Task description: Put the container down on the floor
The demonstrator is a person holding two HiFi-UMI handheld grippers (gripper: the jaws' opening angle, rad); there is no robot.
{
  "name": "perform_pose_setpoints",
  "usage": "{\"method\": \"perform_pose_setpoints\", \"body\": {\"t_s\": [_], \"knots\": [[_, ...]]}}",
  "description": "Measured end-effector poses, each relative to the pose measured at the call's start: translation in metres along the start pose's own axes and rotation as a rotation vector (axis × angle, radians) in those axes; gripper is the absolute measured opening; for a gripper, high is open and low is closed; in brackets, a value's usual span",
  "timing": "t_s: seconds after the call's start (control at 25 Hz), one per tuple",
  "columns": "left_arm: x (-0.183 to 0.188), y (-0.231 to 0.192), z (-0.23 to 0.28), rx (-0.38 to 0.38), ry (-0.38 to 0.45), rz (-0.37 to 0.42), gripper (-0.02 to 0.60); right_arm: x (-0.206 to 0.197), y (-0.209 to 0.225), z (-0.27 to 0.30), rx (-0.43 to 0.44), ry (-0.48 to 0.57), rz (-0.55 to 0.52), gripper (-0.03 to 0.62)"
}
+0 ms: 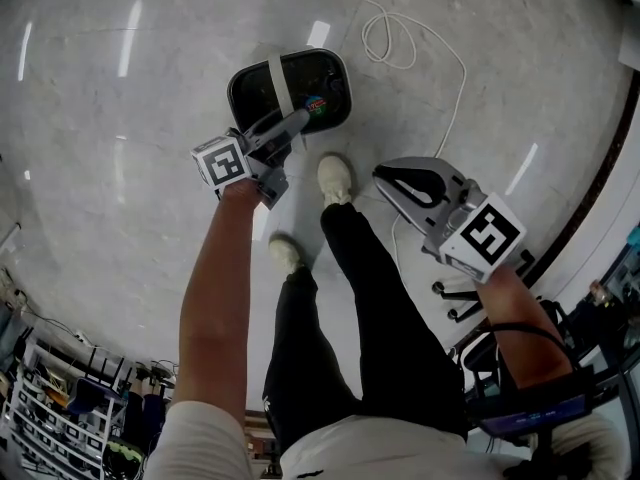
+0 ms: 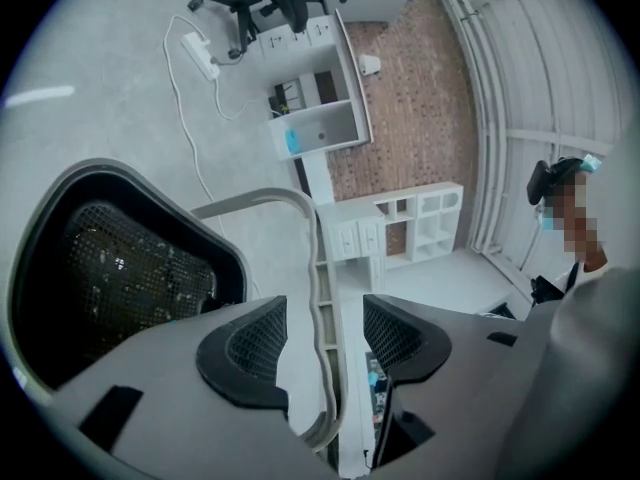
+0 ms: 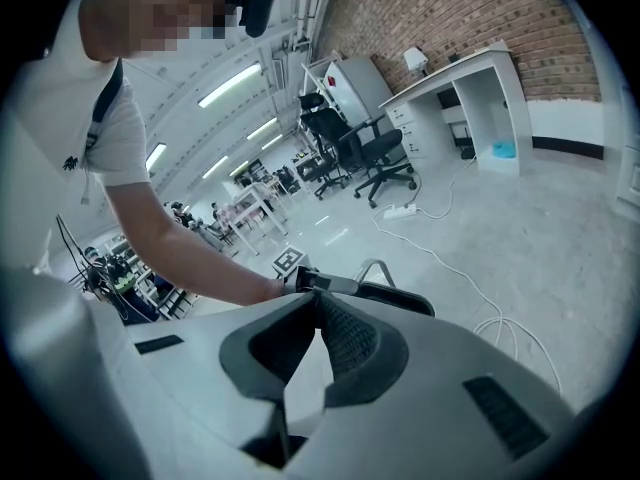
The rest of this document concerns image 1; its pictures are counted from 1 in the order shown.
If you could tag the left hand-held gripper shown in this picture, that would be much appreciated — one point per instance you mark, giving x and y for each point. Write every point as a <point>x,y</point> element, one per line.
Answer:
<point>223,163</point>

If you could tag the grey marble floor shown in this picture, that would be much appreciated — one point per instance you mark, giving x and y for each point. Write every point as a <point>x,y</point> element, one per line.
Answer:
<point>125,193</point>

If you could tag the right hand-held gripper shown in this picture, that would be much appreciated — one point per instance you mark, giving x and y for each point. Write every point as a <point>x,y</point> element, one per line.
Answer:
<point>487,235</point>

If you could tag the person's black trousers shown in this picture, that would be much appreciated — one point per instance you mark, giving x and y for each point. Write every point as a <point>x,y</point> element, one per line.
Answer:
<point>370,338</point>

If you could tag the person's right cream shoe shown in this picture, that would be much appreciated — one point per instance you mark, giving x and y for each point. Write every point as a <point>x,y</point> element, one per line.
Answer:
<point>336,178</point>

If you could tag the dark screen device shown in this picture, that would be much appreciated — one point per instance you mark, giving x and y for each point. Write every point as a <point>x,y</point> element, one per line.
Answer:
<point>540,413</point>

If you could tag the person's right forearm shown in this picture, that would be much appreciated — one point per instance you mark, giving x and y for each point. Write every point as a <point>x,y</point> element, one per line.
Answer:
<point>525,328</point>

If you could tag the person's left forearm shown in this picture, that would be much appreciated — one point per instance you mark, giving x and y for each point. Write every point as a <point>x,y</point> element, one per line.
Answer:
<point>220,278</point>

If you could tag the white metal shelf rack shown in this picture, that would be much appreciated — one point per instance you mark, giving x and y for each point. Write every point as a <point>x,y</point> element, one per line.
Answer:
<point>35,418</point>

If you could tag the person's left cream shoe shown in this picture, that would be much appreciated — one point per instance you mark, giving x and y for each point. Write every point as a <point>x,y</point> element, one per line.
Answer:
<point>286,252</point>

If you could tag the colourful wrapper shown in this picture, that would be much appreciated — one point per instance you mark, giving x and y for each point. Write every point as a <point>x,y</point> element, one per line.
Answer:
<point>314,105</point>

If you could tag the blue chair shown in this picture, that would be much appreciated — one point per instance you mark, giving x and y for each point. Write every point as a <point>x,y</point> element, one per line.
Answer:
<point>95,395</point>

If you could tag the black office chair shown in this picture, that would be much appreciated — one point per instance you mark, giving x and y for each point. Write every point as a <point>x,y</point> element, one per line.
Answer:
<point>470,295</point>

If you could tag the person's cream shoe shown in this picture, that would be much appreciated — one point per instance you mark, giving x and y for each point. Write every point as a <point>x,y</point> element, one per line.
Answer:
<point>286,252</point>
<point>336,178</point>

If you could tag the person's white shirt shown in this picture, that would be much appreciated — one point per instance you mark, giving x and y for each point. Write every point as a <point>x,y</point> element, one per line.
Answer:
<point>380,453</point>

